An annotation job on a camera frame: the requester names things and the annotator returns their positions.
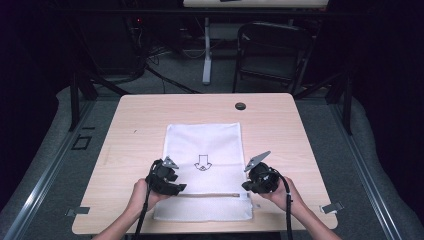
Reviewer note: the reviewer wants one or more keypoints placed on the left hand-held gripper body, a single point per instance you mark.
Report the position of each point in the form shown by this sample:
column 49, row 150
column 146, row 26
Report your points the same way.
column 160, row 178

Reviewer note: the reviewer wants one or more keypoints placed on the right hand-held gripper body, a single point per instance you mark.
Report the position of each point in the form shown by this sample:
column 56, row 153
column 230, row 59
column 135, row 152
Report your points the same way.
column 265, row 180

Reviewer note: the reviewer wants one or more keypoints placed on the white mesh laundry bag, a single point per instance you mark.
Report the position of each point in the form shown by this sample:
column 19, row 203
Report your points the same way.
column 206, row 143

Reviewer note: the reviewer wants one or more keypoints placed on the person's right hand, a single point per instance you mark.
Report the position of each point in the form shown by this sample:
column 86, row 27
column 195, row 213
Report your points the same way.
column 281, row 198

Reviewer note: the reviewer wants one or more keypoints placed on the person's left hand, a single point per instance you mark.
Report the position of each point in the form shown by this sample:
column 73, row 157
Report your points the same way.
column 138, row 198

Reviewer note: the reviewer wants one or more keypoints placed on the grey tape piece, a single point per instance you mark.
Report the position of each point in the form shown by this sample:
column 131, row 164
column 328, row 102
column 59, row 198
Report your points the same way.
column 80, row 210
column 331, row 207

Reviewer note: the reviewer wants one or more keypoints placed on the black table grommet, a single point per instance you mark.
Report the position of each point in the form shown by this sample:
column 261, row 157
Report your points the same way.
column 240, row 106

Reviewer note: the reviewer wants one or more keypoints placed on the black tape strip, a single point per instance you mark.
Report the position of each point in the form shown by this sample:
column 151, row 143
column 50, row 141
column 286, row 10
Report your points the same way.
column 88, row 128

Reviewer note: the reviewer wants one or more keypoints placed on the black tape square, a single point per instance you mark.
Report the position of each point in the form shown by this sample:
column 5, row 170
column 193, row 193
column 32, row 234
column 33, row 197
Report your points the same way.
column 74, row 146

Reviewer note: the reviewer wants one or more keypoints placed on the white desk leg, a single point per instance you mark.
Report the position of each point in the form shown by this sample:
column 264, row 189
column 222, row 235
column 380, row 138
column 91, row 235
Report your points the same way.
column 207, row 60

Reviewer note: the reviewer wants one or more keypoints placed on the black folding chair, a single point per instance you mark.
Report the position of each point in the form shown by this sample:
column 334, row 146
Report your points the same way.
column 273, row 43

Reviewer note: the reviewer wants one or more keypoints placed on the dark computer cabinet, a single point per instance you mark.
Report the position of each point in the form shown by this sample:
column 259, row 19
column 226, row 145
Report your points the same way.
column 110, row 46

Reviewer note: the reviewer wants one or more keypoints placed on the metal floor rail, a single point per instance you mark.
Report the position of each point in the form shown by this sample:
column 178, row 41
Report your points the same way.
column 46, row 180
column 365, row 180

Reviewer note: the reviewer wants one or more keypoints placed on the black metal frame stand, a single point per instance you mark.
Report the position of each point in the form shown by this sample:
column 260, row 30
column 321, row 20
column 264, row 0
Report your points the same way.
column 348, row 106
column 74, row 100

